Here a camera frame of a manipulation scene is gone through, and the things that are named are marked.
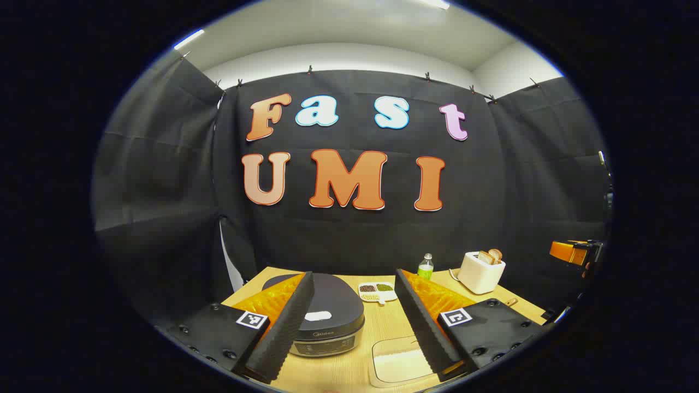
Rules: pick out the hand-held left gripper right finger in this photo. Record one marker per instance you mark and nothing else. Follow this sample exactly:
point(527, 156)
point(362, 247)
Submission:
point(420, 322)

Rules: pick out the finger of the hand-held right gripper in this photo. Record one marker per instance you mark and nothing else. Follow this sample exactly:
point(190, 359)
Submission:
point(568, 252)

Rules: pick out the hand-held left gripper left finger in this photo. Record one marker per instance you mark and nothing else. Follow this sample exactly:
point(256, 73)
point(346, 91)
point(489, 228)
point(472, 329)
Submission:
point(289, 322)

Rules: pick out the white rice tray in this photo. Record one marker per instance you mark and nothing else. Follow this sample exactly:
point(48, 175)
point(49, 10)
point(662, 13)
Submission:
point(398, 363)

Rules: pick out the black rice cooker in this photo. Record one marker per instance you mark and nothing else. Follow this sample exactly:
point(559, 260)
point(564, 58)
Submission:
point(333, 297)

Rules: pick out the green drink bottle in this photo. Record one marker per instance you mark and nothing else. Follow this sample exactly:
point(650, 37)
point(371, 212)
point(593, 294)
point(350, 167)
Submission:
point(425, 268)

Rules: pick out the white divided bean dish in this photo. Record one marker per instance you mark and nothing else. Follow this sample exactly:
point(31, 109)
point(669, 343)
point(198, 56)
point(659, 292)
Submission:
point(377, 290)

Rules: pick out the toast slice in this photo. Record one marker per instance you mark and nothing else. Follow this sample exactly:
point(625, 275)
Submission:
point(496, 254)
point(485, 257)

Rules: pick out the white toaster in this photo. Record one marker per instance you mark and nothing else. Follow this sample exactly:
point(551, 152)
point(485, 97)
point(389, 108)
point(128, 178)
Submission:
point(479, 277)

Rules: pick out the black backdrop cloth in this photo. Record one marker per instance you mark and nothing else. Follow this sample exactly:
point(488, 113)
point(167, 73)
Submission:
point(164, 164)

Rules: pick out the ceiling light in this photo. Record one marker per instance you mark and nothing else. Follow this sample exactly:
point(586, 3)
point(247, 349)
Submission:
point(188, 40)
point(437, 3)

